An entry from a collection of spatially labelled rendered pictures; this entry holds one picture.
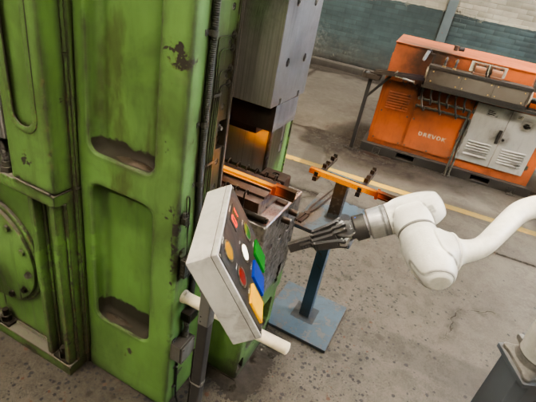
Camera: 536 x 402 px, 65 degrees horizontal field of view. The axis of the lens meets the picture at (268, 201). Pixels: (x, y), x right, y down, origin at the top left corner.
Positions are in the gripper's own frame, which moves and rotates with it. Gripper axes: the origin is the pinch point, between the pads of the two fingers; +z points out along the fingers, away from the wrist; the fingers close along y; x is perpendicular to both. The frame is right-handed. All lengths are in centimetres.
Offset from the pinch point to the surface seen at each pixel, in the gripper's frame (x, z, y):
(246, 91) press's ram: 40, 4, 35
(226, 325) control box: 1.8, 19.8, -27.0
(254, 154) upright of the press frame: 2, 18, 76
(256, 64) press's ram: 47, -3, 34
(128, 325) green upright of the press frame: -33, 87, 25
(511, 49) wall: -209, -365, 693
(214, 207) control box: 22.5, 16.9, -4.6
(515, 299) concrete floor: -185, -106, 125
